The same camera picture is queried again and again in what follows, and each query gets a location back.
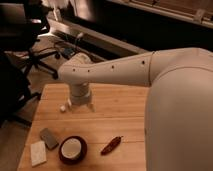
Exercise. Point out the red chili pepper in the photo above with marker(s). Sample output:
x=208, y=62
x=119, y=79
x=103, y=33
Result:
x=111, y=145

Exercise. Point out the blue object on floor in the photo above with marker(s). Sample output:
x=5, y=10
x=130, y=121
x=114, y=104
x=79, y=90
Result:
x=67, y=52

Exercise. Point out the black office chair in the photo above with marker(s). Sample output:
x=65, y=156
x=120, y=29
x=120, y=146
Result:
x=21, y=22

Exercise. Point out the white rectangular sponge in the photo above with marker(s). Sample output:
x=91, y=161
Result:
x=38, y=153

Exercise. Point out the dark red bowl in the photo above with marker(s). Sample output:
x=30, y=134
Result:
x=72, y=150

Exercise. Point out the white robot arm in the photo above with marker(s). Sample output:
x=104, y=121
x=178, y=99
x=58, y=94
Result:
x=179, y=108

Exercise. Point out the small white round object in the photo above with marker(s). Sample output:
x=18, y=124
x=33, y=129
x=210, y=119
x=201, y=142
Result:
x=62, y=108

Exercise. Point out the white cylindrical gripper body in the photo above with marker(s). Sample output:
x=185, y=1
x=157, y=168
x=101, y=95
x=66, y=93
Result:
x=80, y=94

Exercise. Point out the dark chair at left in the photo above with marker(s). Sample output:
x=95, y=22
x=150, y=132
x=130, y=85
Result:
x=14, y=91

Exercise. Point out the grey rectangular block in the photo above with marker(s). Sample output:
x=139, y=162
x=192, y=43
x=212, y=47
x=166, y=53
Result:
x=49, y=139

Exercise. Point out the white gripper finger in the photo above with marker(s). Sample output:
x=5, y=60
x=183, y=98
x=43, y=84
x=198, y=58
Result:
x=69, y=103
x=91, y=107

